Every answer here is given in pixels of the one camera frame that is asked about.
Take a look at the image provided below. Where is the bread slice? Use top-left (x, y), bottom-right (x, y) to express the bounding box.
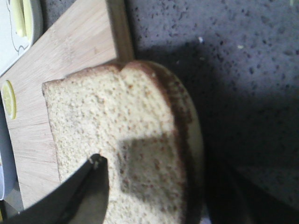
top-left (42, 61), bottom-right (204, 224)

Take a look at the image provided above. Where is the yellow plastic knife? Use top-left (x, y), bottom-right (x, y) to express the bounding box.
top-left (23, 0), bottom-right (35, 45)

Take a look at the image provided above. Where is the wooden cutting board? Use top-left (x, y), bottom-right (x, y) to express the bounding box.
top-left (0, 0), bottom-right (135, 210)

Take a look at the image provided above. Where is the lemon slice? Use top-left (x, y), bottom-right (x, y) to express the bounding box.
top-left (1, 80), bottom-right (16, 119)

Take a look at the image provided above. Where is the white rectangular tray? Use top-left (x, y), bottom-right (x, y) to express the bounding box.
top-left (0, 0), bottom-right (43, 75)

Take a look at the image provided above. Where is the blue round plate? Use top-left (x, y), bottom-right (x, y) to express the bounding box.
top-left (0, 100), bottom-right (17, 201)

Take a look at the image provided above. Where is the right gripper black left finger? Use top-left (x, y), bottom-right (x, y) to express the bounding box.
top-left (4, 154), bottom-right (109, 224)

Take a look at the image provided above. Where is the yellow plastic fork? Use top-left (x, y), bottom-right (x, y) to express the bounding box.
top-left (10, 0), bottom-right (26, 37)

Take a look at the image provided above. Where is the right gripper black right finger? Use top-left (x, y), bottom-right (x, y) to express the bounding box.
top-left (206, 149), bottom-right (299, 224)

